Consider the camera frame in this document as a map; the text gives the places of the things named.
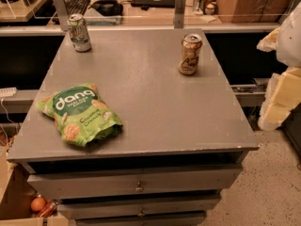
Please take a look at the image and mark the green white soda can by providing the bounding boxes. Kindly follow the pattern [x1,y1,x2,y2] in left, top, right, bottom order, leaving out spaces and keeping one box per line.
[68,13,91,52]

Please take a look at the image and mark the grey middle drawer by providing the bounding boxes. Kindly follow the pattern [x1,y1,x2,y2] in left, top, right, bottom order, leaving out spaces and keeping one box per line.
[58,194,221,219]

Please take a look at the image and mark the green rice chip bag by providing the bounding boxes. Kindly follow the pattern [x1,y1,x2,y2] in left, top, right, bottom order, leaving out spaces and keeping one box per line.
[37,83,123,147]

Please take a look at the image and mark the orange ball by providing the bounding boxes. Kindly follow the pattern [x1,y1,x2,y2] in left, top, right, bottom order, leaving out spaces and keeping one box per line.
[30,197,47,212]

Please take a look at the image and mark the black keyboard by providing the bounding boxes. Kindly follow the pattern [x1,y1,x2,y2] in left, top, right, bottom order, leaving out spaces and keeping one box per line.
[52,0,91,24]

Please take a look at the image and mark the white power strip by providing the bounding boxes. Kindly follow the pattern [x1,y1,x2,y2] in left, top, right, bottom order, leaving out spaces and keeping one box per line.
[0,88,17,98]

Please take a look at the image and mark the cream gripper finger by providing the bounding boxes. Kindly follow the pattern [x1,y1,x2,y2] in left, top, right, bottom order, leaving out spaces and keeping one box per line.
[258,68,301,131]
[257,28,279,52]

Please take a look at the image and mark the black laptop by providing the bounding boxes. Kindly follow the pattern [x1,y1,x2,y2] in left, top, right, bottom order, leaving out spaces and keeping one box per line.
[131,0,175,8]

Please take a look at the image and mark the red bottle in box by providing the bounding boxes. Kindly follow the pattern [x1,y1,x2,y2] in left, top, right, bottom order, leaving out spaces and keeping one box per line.
[36,201,58,218]

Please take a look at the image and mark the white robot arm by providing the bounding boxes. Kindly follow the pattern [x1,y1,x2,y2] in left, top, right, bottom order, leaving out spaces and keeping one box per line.
[257,3,301,131]

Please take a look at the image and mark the cans on back desk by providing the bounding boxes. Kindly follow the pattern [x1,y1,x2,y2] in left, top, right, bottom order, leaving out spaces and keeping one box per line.
[193,0,218,15]

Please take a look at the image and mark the grey drawer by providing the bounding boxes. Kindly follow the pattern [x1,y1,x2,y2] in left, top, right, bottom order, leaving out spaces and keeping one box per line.
[76,211,206,226]
[58,194,221,219]
[28,164,243,200]

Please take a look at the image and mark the cardboard box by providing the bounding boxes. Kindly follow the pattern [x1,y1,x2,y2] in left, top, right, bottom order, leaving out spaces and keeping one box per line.
[0,147,69,226]

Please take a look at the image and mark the orange soda can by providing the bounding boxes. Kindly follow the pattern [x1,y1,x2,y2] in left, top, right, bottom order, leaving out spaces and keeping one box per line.
[178,33,202,75]

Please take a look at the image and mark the black headphones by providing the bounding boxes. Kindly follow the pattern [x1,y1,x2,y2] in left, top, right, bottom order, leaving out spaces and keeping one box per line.
[91,0,123,16]

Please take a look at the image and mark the grey top drawer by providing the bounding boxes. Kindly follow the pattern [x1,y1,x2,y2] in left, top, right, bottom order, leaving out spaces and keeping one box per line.
[28,164,243,200]

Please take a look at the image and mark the grey bottom drawer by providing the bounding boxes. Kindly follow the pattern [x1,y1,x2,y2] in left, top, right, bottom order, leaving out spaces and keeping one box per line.
[76,211,206,226]

